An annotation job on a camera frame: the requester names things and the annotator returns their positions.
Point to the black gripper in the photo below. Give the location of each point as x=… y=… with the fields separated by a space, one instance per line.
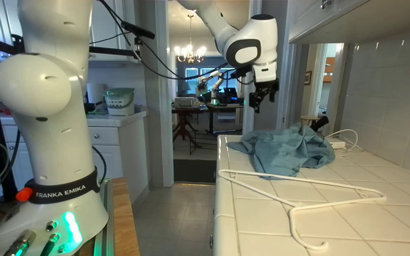
x=266 y=86

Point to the blue cloth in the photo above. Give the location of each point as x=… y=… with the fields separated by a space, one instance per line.
x=285 y=150

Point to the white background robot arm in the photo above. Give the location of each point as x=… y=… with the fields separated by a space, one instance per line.
x=212 y=83

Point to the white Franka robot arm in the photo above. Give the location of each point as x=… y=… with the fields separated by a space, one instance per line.
x=49 y=118

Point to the dark background table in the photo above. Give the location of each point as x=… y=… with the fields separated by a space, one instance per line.
x=205 y=108

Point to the lit chandelier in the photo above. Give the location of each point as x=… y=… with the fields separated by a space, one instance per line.
x=191 y=53

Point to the white rag on counter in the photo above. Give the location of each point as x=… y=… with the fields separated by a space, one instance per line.
x=341 y=143

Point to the white plastic clothes hanger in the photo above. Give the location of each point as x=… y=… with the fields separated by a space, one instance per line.
x=309 y=179

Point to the white upper kitchen cabinet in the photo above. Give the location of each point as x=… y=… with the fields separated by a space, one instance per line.
x=356 y=19

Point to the white counter cabinet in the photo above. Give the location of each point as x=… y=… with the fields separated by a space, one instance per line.
x=131 y=143

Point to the green white container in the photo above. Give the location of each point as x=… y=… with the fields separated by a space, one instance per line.
x=118 y=101

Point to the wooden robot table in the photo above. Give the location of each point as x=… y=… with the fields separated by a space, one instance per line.
x=126 y=218

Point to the white wall cabinet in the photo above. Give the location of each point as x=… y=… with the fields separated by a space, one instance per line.
x=107 y=19

